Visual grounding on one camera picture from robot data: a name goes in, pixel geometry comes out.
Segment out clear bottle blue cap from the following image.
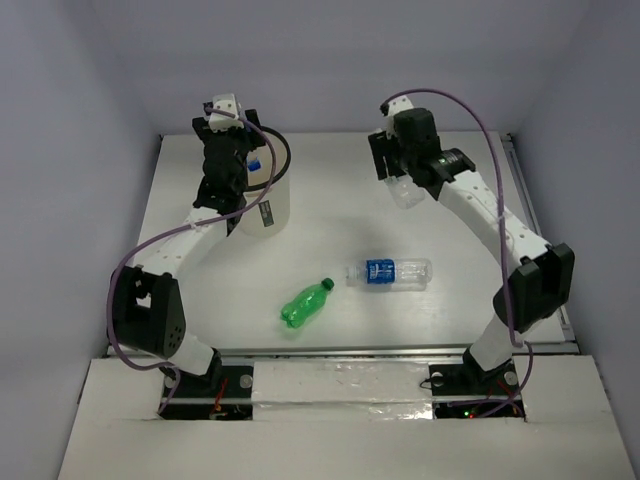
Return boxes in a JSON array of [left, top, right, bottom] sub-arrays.
[[247, 158, 262, 172]]

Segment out clear bottle green white label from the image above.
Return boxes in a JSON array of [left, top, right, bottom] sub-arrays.
[[384, 175, 426, 210]]

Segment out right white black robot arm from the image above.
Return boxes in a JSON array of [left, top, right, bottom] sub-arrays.
[[368, 97, 575, 395]]

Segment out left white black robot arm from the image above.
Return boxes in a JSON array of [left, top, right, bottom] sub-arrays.
[[107, 103, 272, 395]]

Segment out white bin with black rim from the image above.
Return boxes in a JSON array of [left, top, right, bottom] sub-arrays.
[[239, 126, 292, 238]]

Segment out clear bottle dark blue label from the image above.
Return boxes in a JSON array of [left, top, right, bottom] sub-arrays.
[[346, 258, 433, 292]]

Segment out green plastic bottle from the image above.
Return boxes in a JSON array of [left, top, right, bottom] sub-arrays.
[[280, 278, 335, 329]]

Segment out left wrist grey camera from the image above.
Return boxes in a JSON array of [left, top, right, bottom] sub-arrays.
[[203, 93, 244, 133]]

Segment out aluminium rail right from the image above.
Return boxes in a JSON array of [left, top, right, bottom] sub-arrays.
[[501, 134, 577, 344]]

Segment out aluminium rail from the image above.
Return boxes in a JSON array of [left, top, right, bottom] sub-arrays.
[[501, 134, 577, 344], [102, 327, 579, 361]]

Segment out aluminium rail front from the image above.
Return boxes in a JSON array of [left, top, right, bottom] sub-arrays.
[[102, 327, 579, 361]]

